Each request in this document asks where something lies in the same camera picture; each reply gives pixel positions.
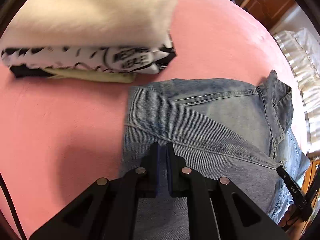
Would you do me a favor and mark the wooden bed frame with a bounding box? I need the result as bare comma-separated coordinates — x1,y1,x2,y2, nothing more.
301,155,320,202

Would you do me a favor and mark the white frilled bed skirt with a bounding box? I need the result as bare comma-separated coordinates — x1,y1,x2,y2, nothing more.
272,28,320,153

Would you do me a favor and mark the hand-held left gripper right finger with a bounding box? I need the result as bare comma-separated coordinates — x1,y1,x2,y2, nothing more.
166,142,291,240

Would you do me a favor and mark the pale yellow folded garment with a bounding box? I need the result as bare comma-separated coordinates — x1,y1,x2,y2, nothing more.
45,67,137,84

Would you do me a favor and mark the wooden cabinet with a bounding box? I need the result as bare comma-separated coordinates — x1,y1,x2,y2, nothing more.
239,0,297,29

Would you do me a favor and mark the person's right hand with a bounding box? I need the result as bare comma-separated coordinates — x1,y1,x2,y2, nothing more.
277,202,301,228

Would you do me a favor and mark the pink bed blanket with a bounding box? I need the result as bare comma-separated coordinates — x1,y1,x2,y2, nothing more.
0,0,310,240

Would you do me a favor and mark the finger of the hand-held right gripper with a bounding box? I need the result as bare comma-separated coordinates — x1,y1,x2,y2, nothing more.
306,164,320,203
276,166,313,222

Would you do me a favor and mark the black and white printed garment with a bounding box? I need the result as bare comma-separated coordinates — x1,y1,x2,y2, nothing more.
1,31,177,78

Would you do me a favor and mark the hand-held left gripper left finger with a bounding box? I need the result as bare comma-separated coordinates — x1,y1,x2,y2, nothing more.
29,142,161,240

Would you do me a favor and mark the black cable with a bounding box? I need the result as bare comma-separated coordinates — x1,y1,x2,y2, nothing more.
0,174,27,240

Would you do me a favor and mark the cream fleece folded garment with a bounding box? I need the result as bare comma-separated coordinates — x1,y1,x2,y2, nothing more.
0,0,183,53

